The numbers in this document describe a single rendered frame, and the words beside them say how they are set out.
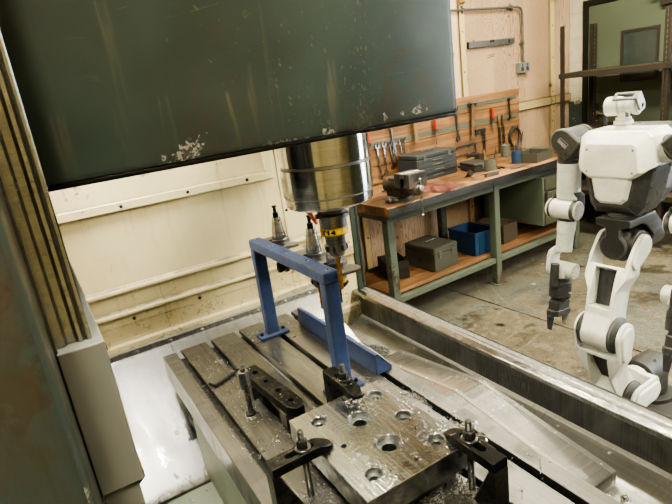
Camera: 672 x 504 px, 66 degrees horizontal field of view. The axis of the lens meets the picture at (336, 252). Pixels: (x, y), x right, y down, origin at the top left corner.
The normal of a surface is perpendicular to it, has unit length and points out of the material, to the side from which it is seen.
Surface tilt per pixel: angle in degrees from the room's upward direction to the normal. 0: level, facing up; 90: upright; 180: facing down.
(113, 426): 90
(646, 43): 90
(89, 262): 89
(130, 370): 24
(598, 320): 66
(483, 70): 90
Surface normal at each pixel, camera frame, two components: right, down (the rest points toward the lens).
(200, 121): 0.51, 0.19
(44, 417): 0.72, 0.11
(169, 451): 0.08, -0.79
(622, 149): -0.83, 0.27
